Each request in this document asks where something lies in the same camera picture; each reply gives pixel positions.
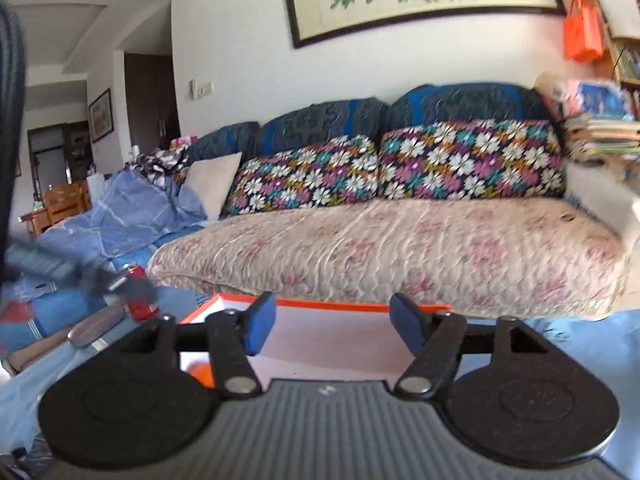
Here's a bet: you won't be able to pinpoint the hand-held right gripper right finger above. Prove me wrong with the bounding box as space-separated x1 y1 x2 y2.
389 292 576 401

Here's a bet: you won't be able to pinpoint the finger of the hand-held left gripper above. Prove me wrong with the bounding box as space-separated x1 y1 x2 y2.
107 272 157 303

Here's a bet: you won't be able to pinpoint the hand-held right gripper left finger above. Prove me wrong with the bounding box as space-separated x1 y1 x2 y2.
112 291 277 401

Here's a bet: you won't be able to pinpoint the orange cardboard box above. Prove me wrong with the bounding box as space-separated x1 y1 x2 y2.
177 293 453 391

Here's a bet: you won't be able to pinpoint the large orange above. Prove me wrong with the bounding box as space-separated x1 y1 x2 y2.
186 364 217 389

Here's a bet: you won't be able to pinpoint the red soda can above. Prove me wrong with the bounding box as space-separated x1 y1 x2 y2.
122 263 160 322

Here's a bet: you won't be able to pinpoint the wooden chair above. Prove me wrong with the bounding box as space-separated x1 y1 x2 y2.
42 180 93 226

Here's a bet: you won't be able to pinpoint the blue blanket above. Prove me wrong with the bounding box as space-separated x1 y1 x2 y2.
0 169 208 361

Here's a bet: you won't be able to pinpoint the patterned clothes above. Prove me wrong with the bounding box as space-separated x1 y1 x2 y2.
124 147 191 186

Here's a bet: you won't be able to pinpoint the white pillow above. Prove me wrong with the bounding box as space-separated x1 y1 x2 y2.
179 152 243 221

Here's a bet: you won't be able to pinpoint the floral cushion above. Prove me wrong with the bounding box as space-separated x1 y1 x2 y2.
222 135 381 217
378 119 566 202

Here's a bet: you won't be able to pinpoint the small framed picture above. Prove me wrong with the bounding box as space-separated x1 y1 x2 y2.
88 88 113 143

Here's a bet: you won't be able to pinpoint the dark wooden door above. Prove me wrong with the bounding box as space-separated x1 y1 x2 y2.
124 52 181 156

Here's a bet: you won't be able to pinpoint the blue tablecloth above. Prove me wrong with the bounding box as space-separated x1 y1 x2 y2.
0 287 640 480

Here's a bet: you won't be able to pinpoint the blue patterned sofa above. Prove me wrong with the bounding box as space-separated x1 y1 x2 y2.
185 82 563 171

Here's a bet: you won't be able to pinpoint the white side table cloth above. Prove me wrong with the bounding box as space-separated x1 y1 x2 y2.
565 162 640 256

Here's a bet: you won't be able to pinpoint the stack of books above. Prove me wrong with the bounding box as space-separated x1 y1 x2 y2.
532 72 640 181

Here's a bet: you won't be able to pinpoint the orange paper bag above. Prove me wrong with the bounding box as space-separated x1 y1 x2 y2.
564 0 605 62

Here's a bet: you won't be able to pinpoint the wooden bookshelf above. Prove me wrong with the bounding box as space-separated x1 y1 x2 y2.
560 0 640 121

